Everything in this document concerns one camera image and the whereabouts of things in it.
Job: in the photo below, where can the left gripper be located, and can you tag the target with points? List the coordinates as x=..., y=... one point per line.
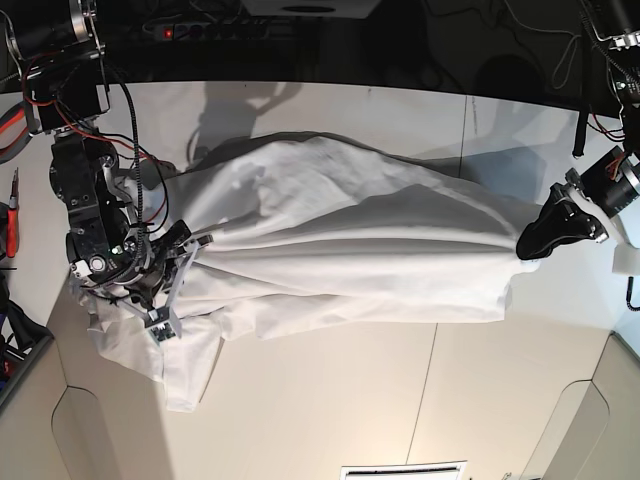
x=584, y=207

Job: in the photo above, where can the red handled cutter tool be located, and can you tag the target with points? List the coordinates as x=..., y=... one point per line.
x=12, y=238

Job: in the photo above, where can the white vent grille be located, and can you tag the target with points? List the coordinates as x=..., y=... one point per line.
x=432, y=471

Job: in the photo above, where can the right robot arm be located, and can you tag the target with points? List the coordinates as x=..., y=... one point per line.
x=120, y=250

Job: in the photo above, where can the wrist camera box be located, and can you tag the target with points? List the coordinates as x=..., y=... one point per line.
x=163, y=324
x=626, y=256

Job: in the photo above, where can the white t-shirt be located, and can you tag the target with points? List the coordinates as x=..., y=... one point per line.
x=312, y=230

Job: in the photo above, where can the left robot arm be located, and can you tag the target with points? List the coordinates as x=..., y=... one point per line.
x=611, y=28

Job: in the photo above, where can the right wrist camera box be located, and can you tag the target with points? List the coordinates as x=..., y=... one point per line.
x=163, y=324

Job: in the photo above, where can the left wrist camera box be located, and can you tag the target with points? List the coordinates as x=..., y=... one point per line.
x=626, y=256

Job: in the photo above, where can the black bag at left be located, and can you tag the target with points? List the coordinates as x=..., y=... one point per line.
x=22, y=341

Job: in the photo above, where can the orange grey pliers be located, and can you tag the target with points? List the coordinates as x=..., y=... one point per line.
x=14, y=132

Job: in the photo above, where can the black power strip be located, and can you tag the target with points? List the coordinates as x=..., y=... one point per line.
x=206, y=31

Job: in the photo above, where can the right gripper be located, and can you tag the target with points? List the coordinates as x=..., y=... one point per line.
x=149, y=282

